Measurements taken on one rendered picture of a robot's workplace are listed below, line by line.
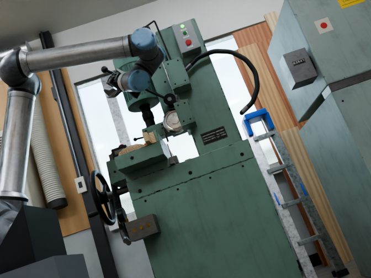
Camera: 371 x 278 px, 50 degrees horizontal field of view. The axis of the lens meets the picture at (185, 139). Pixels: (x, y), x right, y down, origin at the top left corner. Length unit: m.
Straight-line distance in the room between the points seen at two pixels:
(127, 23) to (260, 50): 1.27
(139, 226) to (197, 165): 0.36
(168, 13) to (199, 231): 2.60
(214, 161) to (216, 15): 2.34
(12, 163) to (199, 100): 0.88
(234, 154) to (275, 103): 1.68
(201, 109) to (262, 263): 0.76
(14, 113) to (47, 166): 1.65
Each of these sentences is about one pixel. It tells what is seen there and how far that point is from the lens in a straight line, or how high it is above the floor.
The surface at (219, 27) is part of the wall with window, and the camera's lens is 3.82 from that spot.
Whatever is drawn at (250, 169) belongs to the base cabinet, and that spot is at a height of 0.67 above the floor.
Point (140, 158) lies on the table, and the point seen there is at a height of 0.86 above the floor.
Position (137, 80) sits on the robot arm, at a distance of 1.67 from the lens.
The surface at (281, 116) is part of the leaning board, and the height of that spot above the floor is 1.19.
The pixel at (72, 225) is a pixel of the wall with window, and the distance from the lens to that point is 3.44.
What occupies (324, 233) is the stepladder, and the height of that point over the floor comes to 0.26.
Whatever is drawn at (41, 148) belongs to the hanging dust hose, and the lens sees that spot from 3.45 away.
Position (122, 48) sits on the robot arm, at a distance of 1.61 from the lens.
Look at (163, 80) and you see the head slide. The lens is 2.04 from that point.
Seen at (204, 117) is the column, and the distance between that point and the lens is 1.90.
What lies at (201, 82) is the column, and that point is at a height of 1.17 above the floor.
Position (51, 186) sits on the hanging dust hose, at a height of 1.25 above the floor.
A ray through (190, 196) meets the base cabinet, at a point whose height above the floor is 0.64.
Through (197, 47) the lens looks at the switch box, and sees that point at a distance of 1.98.
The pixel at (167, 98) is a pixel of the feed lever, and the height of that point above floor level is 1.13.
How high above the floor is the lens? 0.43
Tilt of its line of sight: 15 degrees up
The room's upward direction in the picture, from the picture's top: 19 degrees counter-clockwise
